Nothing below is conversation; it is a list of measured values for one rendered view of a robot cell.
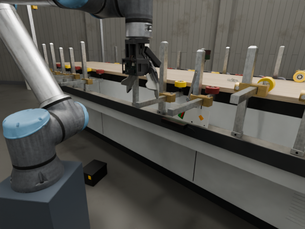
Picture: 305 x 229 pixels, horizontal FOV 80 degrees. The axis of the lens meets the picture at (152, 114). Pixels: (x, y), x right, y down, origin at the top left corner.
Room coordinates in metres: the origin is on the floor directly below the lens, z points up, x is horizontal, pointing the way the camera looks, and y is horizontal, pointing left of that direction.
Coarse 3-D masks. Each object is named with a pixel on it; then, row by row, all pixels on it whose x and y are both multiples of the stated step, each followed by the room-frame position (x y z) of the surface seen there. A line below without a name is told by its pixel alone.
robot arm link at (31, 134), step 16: (16, 112) 0.66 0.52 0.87; (32, 112) 0.66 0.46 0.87; (48, 112) 0.66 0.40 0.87; (16, 128) 0.56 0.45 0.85; (32, 128) 0.58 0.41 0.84; (48, 128) 0.63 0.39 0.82; (16, 144) 0.55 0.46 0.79; (32, 144) 0.57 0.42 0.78; (48, 144) 0.61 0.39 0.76; (16, 160) 0.55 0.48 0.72; (32, 160) 0.56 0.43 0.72
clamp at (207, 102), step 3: (192, 96) 1.01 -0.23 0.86; (195, 96) 1.00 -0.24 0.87; (198, 96) 0.99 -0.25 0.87; (201, 96) 0.98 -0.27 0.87; (204, 96) 0.98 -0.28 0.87; (192, 99) 1.01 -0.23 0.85; (204, 99) 0.96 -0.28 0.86; (207, 99) 0.95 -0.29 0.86; (210, 99) 0.95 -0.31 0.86; (204, 102) 0.96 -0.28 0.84; (207, 102) 0.95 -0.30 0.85; (210, 102) 0.96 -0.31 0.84; (201, 105) 0.97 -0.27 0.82; (204, 105) 0.96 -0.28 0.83; (207, 105) 0.95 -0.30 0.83; (210, 105) 0.96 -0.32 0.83
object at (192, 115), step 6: (192, 108) 1.00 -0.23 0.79; (186, 114) 1.03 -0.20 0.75; (192, 114) 1.00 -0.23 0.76; (198, 114) 0.98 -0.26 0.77; (204, 114) 0.95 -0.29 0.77; (186, 120) 1.03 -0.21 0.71; (192, 120) 1.00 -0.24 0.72; (198, 120) 0.97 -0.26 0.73; (204, 120) 0.95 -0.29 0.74; (204, 126) 0.95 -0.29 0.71
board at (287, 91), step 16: (80, 64) 2.71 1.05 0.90; (96, 64) 2.77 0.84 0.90; (112, 64) 2.84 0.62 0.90; (176, 80) 1.34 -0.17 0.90; (208, 80) 1.38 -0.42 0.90; (224, 80) 1.39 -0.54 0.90; (240, 80) 1.41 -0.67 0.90; (256, 80) 1.43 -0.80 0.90; (288, 80) 1.47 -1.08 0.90; (256, 96) 0.98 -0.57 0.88; (272, 96) 0.94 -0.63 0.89; (288, 96) 0.89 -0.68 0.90
